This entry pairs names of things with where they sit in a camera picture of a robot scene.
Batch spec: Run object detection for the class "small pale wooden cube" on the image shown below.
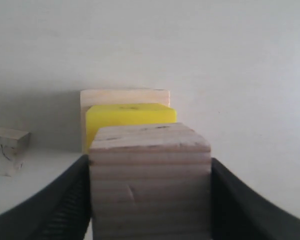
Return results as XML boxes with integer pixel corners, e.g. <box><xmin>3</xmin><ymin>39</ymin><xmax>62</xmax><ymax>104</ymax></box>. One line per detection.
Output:
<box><xmin>0</xmin><ymin>127</ymin><xmax>31</xmax><ymax>177</ymax></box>

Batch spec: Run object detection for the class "medium striped wooden cube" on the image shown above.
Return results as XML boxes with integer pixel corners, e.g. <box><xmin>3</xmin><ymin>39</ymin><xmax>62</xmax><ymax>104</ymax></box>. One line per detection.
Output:
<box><xmin>88</xmin><ymin>123</ymin><xmax>212</xmax><ymax>240</ymax></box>

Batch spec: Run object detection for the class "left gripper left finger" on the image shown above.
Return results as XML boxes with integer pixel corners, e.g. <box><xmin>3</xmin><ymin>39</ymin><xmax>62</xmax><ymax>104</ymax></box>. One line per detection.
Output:
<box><xmin>0</xmin><ymin>155</ymin><xmax>92</xmax><ymax>240</ymax></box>

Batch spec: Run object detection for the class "large pale wooden cube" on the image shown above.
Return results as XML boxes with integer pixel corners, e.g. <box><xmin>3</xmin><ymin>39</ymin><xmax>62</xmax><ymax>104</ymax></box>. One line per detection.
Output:
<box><xmin>80</xmin><ymin>88</ymin><xmax>171</xmax><ymax>154</ymax></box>

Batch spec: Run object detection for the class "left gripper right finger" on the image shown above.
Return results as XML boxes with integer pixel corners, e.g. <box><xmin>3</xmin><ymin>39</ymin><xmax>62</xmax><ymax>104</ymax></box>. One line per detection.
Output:
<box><xmin>210</xmin><ymin>158</ymin><xmax>300</xmax><ymax>240</ymax></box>

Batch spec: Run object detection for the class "yellow cube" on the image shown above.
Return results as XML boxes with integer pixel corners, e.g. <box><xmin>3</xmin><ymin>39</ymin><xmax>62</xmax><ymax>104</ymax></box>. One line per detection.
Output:
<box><xmin>84</xmin><ymin>103</ymin><xmax>177</xmax><ymax>152</ymax></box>

